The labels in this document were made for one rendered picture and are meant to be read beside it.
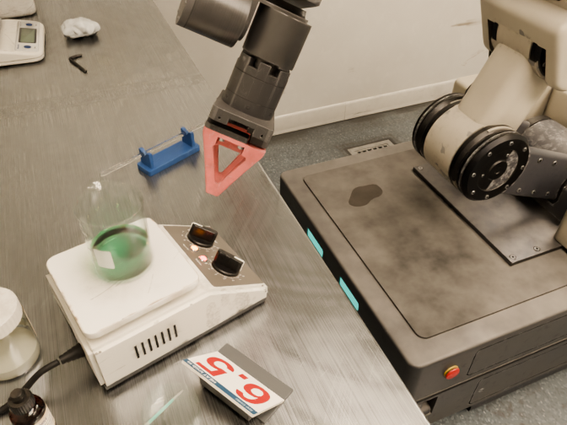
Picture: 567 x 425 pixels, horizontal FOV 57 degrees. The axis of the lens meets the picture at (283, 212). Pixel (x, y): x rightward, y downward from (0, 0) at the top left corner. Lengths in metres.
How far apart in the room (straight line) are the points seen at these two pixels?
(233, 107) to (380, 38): 1.81
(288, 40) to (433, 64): 2.05
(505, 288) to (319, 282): 0.67
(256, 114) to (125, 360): 0.28
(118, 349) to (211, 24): 0.32
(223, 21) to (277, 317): 0.32
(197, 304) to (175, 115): 0.49
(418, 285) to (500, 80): 0.46
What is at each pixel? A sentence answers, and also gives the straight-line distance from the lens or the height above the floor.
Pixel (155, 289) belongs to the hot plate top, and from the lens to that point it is 0.53.
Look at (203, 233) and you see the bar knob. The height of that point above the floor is 0.81.
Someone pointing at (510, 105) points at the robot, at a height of 0.70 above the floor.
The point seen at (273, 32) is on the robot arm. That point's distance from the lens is 0.53.
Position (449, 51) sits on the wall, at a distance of 2.59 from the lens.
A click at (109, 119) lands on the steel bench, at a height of 0.75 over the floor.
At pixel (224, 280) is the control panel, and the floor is 0.81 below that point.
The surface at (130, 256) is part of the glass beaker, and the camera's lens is 0.51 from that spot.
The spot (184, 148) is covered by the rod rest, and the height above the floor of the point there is 0.76.
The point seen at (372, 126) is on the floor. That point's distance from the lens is 2.38.
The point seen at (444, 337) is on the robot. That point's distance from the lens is 1.12.
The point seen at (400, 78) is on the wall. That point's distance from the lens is 2.48.
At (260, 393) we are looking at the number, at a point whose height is 0.77.
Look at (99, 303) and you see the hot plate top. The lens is 0.53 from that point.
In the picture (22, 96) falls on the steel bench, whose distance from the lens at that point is 1.11.
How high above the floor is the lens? 1.23
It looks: 41 degrees down
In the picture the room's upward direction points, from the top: 1 degrees clockwise
